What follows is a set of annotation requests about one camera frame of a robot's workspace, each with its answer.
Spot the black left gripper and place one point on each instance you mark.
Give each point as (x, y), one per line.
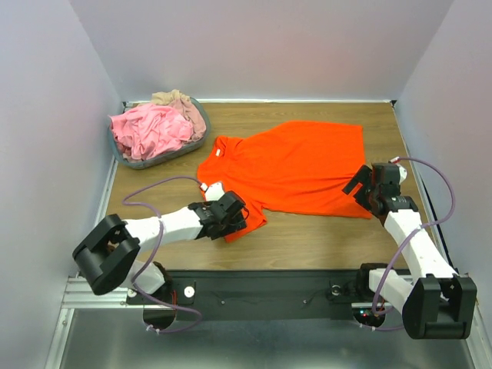
(237, 224)

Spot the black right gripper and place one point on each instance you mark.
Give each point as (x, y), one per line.
(361, 188)

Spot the orange t shirt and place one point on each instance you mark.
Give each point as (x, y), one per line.
(298, 167)

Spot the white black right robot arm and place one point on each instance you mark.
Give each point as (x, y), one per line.
(437, 303)

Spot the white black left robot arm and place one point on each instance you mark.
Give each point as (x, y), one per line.
(107, 257)

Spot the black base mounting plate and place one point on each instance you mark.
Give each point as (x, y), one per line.
(271, 295)

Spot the beige t shirt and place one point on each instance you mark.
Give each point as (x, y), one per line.
(182, 103)

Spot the grey laundry basket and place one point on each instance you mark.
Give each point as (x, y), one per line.
(187, 147)

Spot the pink t shirt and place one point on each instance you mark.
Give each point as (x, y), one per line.
(149, 130)

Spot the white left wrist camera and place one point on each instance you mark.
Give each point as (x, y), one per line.
(212, 192)

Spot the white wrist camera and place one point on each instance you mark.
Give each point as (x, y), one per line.
(401, 169)
(212, 192)

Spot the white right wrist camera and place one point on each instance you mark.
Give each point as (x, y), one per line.
(401, 169)

